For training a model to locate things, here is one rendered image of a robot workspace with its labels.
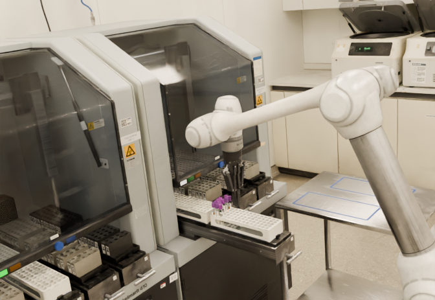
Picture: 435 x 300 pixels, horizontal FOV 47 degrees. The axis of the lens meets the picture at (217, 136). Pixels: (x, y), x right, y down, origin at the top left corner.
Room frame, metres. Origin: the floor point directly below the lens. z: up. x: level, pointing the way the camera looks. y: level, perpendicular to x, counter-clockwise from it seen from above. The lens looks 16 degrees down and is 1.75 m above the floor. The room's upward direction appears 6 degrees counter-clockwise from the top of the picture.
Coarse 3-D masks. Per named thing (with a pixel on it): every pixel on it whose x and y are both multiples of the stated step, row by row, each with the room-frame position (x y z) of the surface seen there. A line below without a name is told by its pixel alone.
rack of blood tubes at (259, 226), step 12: (216, 216) 1.86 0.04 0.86; (228, 216) 1.84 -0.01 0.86; (240, 216) 1.84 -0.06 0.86; (252, 216) 1.83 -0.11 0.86; (264, 216) 1.81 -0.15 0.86; (228, 228) 1.82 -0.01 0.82; (240, 228) 1.84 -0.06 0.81; (252, 228) 1.74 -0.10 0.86; (264, 228) 1.71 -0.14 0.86; (276, 228) 1.73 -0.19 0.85
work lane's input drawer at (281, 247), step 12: (180, 216) 1.99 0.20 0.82; (180, 228) 1.98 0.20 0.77; (192, 228) 1.93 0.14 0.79; (204, 228) 1.88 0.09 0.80; (216, 228) 1.85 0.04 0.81; (216, 240) 1.84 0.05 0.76; (228, 240) 1.80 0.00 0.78; (240, 240) 1.76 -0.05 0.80; (252, 240) 1.73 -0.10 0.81; (276, 240) 1.69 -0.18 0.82; (288, 240) 1.72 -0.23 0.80; (252, 252) 1.72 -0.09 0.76; (264, 252) 1.69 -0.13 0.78; (276, 252) 1.66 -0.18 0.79; (288, 252) 1.72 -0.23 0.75; (300, 252) 1.70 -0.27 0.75; (276, 264) 1.65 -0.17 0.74; (288, 264) 1.64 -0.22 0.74
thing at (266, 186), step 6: (258, 180) 2.32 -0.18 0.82; (264, 180) 2.32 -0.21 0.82; (270, 180) 2.34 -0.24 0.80; (252, 186) 2.28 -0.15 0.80; (258, 186) 2.28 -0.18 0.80; (264, 186) 2.30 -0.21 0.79; (270, 186) 2.34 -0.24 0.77; (258, 192) 2.26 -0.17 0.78; (264, 192) 2.30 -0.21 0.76; (270, 192) 2.34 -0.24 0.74; (276, 192) 2.30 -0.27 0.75; (258, 198) 2.26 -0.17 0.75
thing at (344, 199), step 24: (312, 192) 2.10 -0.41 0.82; (336, 192) 2.07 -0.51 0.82; (360, 192) 2.05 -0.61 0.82; (432, 192) 1.97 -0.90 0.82; (336, 216) 1.84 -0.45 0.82; (360, 216) 1.82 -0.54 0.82; (384, 216) 1.79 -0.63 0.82; (288, 288) 2.02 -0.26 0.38; (312, 288) 2.15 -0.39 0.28; (336, 288) 2.13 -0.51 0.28; (360, 288) 2.11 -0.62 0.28; (384, 288) 2.09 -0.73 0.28
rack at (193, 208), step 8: (176, 200) 2.06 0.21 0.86; (184, 200) 2.05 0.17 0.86; (192, 200) 2.04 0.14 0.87; (200, 200) 2.04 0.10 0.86; (176, 208) 2.06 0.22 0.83; (184, 208) 1.98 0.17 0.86; (192, 208) 1.96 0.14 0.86; (200, 208) 1.97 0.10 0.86; (208, 208) 1.95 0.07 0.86; (184, 216) 1.98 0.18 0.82; (192, 216) 2.00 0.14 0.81; (200, 216) 1.99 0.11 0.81; (208, 216) 1.91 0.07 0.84
